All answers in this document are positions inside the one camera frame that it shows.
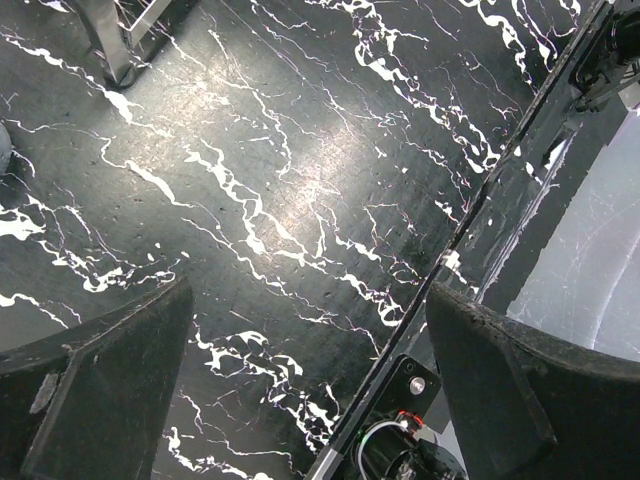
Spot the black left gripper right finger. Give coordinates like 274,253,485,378
426,283,639,479

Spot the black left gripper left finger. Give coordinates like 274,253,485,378
1,278,194,479

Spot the grey patterned small cup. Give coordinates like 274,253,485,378
0,123,13,175

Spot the steel two-tier dish rack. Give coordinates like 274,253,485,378
68,0,198,90

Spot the aluminium front rail frame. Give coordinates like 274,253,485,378
309,1,639,479

